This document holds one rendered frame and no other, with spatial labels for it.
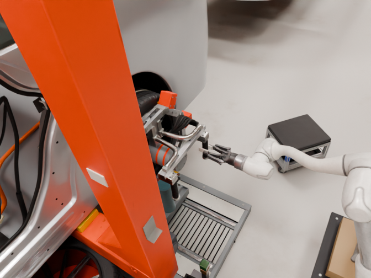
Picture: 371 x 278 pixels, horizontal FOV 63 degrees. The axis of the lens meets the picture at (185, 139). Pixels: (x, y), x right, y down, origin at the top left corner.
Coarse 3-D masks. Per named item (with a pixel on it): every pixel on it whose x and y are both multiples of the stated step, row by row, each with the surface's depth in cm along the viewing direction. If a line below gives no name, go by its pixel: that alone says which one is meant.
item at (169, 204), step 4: (160, 180) 179; (160, 184) 177; (164, 184) 176; (168, 184) 176; (160, 188) 175; (164, 188) 175; (168, 188) 175; (160, 192) 177; (164, 192) 176; (168, 192) 177; (164, 196) 179; (168, 196) 179; (164, 200) 182; (168, 200) 182; (172, 200) 185; (164, 204) 185; (168, 204) 185; (172, 204) 188; (164, 208) 190; (168, 208) 188; (172, 208) 190; (168, 212) 191
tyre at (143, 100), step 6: (144, 90) 176; (138, 96) 167; (144, 96) 167; (150, 96) 168; (156, 96) 172; (138, 102) 162; (144, 102) 164; (150, 102) 167; (156, 102) 172; (144, 108) 164; (150, 108) 169; (174, 108) 193; (156, 174) 202
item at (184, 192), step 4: (180, 184) 246; (184, 188) 246; (180, 192) 243; (184, 192) 243; (188, 192) 246; (180, 196) 240; (184, 196) 242; (180, 200) 236; (176, 204) 233; (180, 204) 239; (176, 208) 235; (172, 212) 231; (168, 216) 227; (172, 216) 234; (168, 220) 230
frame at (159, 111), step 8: (160, 104) 171; (152, 112) 165; (160, 112) 164; (168, 112) 172; (176, 112) 179; (144, 120) 160; (152, 120) 160; (144, 128) 156; (184, 128) 196; (176, 144) 203
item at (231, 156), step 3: (222, 153) 176; (231, 153) 172; (234, 153) 173; (228, 156) 175; (231, 156) 171; (234, 156) 171; (222, 159) 174; (225, 159) 173; (228, 159) 173; (231, 159) 171; (234, 159) 170; (225, 162) 174; (228, 162) 172; (231, 162) 171
